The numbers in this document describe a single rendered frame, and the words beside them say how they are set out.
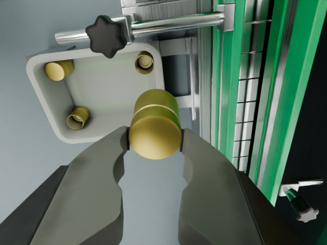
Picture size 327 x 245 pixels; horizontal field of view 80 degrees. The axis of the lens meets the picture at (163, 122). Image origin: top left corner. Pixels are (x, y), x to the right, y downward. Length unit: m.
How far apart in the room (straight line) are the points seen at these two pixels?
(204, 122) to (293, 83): 0.14
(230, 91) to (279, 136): 0.11
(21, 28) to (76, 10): 0.11
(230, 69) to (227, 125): 0.07
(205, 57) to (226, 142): 0.12
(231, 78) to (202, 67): 0.09
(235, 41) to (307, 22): 0.07
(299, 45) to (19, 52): 0.47
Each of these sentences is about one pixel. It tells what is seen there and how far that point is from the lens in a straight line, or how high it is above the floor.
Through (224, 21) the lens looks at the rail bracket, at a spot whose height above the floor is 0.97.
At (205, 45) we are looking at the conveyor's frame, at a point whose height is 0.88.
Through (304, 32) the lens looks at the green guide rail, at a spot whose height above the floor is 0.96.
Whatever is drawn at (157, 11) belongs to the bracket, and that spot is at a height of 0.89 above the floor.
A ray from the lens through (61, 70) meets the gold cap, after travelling 0.40.
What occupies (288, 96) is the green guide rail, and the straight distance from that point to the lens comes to 0.28.
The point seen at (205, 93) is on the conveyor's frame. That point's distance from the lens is 0.32.
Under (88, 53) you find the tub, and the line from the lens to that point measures 0.35.
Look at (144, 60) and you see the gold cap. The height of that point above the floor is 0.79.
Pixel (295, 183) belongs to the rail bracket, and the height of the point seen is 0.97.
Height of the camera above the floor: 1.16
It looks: 60 degrees down
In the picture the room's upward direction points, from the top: 178 degrees clockwise
